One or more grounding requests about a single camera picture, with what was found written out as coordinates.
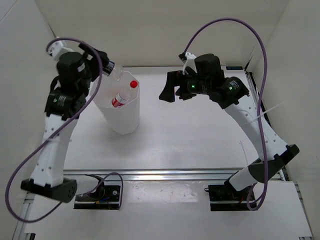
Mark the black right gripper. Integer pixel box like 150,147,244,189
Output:
159,69,211,103

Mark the black cap plastic bottle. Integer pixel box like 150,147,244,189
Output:
102,60,123,81

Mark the red label plastic bottle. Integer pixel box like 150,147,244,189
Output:
111,80,139,108

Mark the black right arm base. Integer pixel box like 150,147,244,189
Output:
204,185,250,212

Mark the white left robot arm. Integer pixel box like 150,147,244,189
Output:
20,43,114,203

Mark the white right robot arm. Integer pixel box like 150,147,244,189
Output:
159,53,300,200

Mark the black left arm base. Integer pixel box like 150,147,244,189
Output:
73,185,122,210

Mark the white octagonal bin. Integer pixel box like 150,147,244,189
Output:
90,71,140,135

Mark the blue sticker right corner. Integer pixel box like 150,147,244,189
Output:
225,66,243,71

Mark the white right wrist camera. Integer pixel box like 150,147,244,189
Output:
178,52,197,75

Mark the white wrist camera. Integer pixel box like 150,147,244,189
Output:
178,52,197,75
46,40,72,62

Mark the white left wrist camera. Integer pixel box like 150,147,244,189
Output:
46,40,72,62

